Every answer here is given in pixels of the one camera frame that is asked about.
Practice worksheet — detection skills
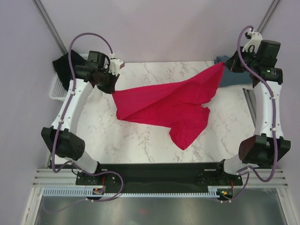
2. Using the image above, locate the red t shirt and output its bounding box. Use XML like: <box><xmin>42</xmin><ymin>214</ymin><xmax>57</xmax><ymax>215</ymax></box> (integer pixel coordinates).
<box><xmin>112</xmin><ymin>63</ymin><xmax>225</xmax><ymax>150</ymax></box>

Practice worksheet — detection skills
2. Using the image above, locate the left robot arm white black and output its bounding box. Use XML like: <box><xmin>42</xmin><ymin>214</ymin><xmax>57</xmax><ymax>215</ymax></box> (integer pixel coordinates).
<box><xmin>41</xmin><ymin>51</ymin><xmax>124</xmax><ymax>184</ymax></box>

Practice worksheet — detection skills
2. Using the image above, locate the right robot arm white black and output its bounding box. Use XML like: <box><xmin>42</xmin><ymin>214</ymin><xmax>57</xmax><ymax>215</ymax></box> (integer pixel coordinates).
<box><xmin>214</xmin><ymin>40</ymin><xmax>291</xmax><ymax>185</ymax></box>

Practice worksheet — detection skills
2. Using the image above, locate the blue folded t shirt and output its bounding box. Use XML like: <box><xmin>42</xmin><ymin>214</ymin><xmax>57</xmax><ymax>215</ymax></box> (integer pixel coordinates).
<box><xmin>219</xmin><ymin>67</ymin><xmax>252</xmax><ymax>89</ymax></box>

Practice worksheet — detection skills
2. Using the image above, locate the black t shirt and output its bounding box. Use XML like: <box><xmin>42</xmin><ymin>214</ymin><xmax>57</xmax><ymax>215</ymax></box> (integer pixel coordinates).
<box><xmin>52</xmin><ymin>50</ymin><xmax>85</xmax><ymax>90</ymax></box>

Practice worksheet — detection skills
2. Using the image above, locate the white perforated plastic basket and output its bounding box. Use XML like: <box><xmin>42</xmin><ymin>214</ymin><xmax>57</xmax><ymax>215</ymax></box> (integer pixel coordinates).
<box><xmin>48</xmin><ymin>53</ymin><xmax>90</xmax><ymax>102</ymax></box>

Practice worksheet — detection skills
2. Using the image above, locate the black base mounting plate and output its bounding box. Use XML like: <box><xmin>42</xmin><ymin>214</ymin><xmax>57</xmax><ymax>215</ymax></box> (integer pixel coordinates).
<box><xmin>76</xmin><ymin>162</ymin><xmax>243</xmax><ymax>192</ymax></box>

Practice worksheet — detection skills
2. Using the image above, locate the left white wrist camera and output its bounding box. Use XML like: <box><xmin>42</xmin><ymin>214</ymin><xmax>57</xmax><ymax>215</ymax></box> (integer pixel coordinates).
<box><xmin>109</xmin><ymin>53</ymin><xmax>125</xmax><ymax>75</ymax></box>

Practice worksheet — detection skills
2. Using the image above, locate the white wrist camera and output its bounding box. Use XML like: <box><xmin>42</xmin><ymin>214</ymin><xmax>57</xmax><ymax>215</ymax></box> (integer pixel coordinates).
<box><xmin>242</xmin><ymin>28</ymin><xmax>263</xmax><ymax>53</ymax></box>
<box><xmin>109</xmin><ymin>53</ymin><xmax>125</xmax><ymax>75</ymax></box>

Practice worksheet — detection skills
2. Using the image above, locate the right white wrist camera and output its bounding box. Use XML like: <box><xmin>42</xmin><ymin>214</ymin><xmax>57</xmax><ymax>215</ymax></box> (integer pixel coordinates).
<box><xmin>242</xmin><ymin>28</ymin><xmax>263</xmax><ymax>53</ymax></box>

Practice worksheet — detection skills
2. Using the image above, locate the right aluminium corner rail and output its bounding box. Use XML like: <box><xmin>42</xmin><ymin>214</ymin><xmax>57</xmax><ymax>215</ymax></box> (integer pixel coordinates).
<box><xmin>255</xmin><ymin>0</ymin><xmax>282</xmax><ymax>34</ymax></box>

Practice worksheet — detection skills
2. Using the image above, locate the aluminium corner rail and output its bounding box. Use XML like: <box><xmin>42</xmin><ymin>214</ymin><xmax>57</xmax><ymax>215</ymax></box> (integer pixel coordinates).
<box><xmin>255</xmin><ymin>0</ymin><xmax>282</xmax><ymax>34</ymax></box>
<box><xmin>32</xmin><ymin>0</ymin><xmax>68</xmax><ymax>54</ymax></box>

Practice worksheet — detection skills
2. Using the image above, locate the left aluminium corner rail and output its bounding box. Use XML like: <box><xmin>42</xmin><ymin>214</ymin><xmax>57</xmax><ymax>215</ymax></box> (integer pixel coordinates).
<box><xmin>32</xmin><ymin>0</ymin><xmax>68</xmax><ymax>54</ymax></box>

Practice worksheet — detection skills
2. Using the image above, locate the light blue cable duct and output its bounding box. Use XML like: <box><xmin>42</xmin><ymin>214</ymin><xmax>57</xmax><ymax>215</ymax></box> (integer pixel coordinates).
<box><xmin>42</xmin><ymin>186</ymin><xmax>232</xmax><ymax>198</ymax></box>

